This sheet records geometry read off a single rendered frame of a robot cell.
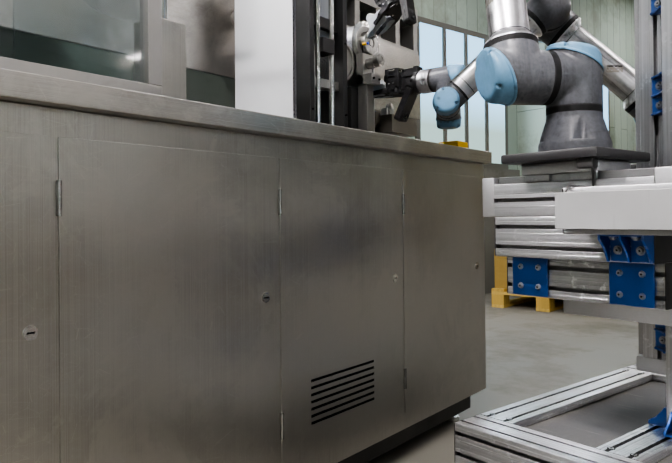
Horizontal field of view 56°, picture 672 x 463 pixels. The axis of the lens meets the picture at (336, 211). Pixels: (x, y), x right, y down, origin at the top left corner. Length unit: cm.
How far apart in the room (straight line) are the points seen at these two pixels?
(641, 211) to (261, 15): 123
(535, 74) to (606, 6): 648
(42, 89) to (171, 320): 45
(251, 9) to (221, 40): 18
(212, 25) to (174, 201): 102
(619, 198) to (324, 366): 74
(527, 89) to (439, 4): 418
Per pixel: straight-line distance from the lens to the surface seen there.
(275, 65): 189
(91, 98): 107
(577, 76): 143
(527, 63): 138
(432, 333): 192
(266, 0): 196
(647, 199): 118
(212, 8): 212
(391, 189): 171
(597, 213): 122
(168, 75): 162
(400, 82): 208
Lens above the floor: 69
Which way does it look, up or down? level
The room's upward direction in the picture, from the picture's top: 1 degrees counter-clockwise
